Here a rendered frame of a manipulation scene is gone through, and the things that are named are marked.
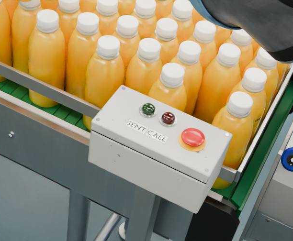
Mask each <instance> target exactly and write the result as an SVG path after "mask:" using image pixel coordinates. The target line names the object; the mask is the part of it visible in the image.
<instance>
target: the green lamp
mask: <svg viewBox="0 0 293 241"><path fill-rule="evenodd" d="M141 110H142V112H143V113H144V114H146V115H152V114H154V113H155V110H156V109H155V106H154V105H153V104H151V103H145V104H144V105H143V106H142V109H141Z"/></svg>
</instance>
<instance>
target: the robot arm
mask: <svg viewBox="0 0 293 241"><path fill-rule="evenodd" d="M189 1H190V3H191V4H192V6H193V7H194V8H195V9H196V11H197V12H198V13H199V14H200V15H201V16H202V17H204V18H205V19H206V20H207V21H209V22H211V23H213V24H215V25H217V26H221V27H223V28H226V29H230V30H242V29H243V30H244V31H245V32H246V33H247V34H249V35H250V36H251V37H252V38H253V39H254V40H255V41H256V42H257V43H258V44H259V45H260V46H261V47H262V48H263V49H264V50H265V51H266V52H267V53H268V54H269V55H270V56H271V57H273V58H274V59H275V60H276V61H277V62H279V63H282V64H292V63H293V0H189Z"/></svg>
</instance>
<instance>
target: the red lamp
mask: <svg viewBox="0 0 293 241"><path fill-rule="evenodd" d="M161 120H162V121H163V122H164V123H166V124H173V123H174V122H175V115H174V114H173V113H171V112H164V113H163V114H162V117H161Z"/></svg>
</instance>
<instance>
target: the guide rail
mask: <svg viewBox="0 0 293 241"><path fill-rule="evenodd" d="M0 76H2V77H5V78H7V79H9V80H11V81H13V82H15V83H17V84H20V85H22V86H24V87H26V88H28V89H30V90H32V91H35V92H37V93H39V94H41V95H43V96H45V97H47V98H49V99H52V100H54V101H56V102H58V103H60V104H62V105H64V106H67V107H69V108H71V109H73V110H75V111H77V112H80V113H82V114H84V115H86V116H88V117H90V118H92V119H94V117H95V116H96V115H97V114H98V113H99V111H100V110H101V109H102V108H100V107H98V106H96V105H93V104H91V103H89V102H87V101H85V100H83V99H80V98H78V97H76V96H74V95H72V94H70V93H67V92H65V91H63V90H61V89H59V88H57V87H54V86H52V85H50V84H48V83H46V82H44V81H42V80H39V79H37V78H35V77H33V76H31V75H29V74H27V73H24V72H22V71H20V70H18V69H16V68H14V67H11V66H9V65H7V64H5V63H3V62H1V61H0ZM236 172H237V170H235V169H232V168H230V167H228V166H226V165H224V164H222V167H221V170H220V173H219V175H218V178H221V179H223V180H225V181H227V182H229V183H232V182H233V180H234V178H235V175H236Z"/></svg>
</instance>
